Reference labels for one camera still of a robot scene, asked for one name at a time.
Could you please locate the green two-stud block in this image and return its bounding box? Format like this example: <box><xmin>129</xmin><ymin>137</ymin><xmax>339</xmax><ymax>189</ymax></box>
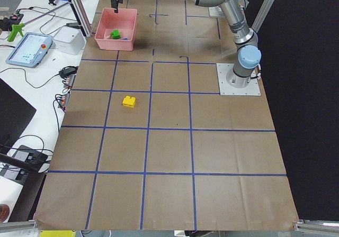
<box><xmin>110</xmin><ymin>29</ymin><xmax>121</xmax><ymax>40</ymax></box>

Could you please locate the yellow two-stud block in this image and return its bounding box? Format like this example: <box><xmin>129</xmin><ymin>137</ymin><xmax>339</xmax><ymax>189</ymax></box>
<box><xmin>122</xmin><ymin>95</ymin><xmax>136</xmax><ymax>108</ymax></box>

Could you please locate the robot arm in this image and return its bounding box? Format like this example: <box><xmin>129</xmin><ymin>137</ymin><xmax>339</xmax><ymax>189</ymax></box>
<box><xmin>111</xmin><ymin>0</ymin><xmax>262</xmax><ymax>88</ymax></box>

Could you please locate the pink plastic box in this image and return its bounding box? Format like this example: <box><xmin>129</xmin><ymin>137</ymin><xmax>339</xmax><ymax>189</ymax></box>
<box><xmin>95</xmin><ymin>7</ymin><xmax>137</xmax><ymax>51</ymax></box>

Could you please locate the white square box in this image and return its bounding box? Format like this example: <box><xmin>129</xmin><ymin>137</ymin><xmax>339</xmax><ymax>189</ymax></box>
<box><xmin>53</xmin><ymin>26</ymin><xmax>85</xmax><ymax>55</ymax></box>

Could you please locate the teach pendant tablet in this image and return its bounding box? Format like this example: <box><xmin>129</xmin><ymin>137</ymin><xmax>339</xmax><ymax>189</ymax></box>
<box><xmin>5</xmin><ymin>33</ymin><xmax>53</xmax><ymax>68</ymax></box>

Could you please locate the black monitor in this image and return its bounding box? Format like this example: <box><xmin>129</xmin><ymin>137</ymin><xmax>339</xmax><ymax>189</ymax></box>
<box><xmin>1</xmin><ymin>79</ymin><xmax>37</xmax><ymax>153</ymax></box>

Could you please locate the aluminium frame post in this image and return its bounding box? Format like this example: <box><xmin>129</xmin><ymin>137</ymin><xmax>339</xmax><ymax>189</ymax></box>
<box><xmin>68</xmin><ymin>0</ymin><xmax>92</xmax><ymax>38</ymax></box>

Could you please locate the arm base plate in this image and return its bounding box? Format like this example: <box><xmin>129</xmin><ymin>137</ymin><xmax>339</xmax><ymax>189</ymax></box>
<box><xmin>208</xmin><ymin>6</ymin><xmax>225</xmax><ymax>18</ymax></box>
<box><xmin>216</xmin><ymin>63</ymin><xmax>261</xmax><ymax>96</ymax></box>

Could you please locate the green handled reacher grabber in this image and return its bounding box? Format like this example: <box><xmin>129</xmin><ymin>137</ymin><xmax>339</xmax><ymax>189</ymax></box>
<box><xmin>7</xmin><ymin>2</ymin><xmax>69</xmax><ymax>42</ymax></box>

